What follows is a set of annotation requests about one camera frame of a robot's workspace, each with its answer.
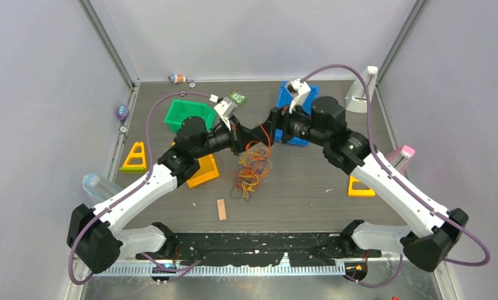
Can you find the orange plastic bin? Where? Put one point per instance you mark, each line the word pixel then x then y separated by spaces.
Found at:
pixel 208 171

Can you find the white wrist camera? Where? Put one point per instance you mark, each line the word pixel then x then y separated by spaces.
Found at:
pixel 299 91
pixel 224 107

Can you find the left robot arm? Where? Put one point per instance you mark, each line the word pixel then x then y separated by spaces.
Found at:
pixel 98 236

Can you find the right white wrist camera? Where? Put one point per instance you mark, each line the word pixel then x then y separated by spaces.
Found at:
pixel 299 91

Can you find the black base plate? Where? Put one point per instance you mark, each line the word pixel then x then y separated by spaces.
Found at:
pixel 261 249

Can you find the clear plastic bottle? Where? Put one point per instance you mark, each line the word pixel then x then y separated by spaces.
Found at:
pixel 99 188

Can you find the green plastic bin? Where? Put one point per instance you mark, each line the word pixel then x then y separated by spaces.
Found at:
pixel 180 110

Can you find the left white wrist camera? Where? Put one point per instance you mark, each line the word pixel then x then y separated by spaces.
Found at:
pixel 224 107

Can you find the yellow triangle block left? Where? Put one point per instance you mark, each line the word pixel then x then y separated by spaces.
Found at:
pixel 135 161

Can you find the yellow triangle block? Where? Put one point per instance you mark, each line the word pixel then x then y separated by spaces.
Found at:
pixel 135 161
pixel 358 189

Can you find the blue plastic bin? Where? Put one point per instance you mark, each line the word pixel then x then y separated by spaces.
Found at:
pixel 284 99

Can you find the green number tile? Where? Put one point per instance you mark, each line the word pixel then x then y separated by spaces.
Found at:
pixel 238 98

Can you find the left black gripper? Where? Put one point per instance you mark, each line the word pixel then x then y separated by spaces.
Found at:
pixel 239 137

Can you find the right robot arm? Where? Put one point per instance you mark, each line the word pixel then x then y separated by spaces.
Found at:
pixel 431 230

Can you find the small wooden block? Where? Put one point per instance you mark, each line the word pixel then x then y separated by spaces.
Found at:
pixel 221 209

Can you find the yellow triangle block right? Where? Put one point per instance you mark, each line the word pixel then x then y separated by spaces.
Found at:
pixel 358 189

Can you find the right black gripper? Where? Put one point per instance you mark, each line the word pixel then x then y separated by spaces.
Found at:
pixel 281 119

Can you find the purple round toy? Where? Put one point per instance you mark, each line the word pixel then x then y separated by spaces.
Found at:
pixel 122 112

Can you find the pink metronome box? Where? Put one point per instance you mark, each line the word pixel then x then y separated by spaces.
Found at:
pixel 400 158

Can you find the small toy figure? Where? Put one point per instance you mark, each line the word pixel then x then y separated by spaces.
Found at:
pixel 176 78

